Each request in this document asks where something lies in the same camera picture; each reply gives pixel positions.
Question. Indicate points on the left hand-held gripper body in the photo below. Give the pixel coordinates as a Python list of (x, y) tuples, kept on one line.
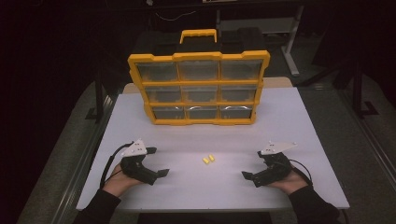
[(137, 168)]

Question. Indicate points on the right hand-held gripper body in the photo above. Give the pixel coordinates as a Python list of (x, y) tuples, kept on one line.
[(275, 169)]

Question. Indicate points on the small yellow block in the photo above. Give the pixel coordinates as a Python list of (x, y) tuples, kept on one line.
[(211, 157), (205, 160)]

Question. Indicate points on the clear plastic drawer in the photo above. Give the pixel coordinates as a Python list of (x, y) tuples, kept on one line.
[(199, 94)]

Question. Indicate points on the yellow black drawer organizer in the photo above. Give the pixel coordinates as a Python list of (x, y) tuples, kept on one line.
[(199, 56)]

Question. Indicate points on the person's right hand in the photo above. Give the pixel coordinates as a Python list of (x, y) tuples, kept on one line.
[(292, 183)]

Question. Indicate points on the person's left hand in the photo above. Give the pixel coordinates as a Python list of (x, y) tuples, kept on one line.
[(118, 183)]

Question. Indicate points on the black metal stand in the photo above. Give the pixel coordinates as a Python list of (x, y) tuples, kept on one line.
[(357, 93), (99, 99)]

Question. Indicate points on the grid of clear drawers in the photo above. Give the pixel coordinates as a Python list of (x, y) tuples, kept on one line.
[(158, 71)]

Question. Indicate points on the aluminium rail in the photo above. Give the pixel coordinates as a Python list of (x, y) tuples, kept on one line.
[(84, 161), (373, 140)]

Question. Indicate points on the white metal desk frame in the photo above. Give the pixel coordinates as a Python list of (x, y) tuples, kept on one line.
[(291, 53)]

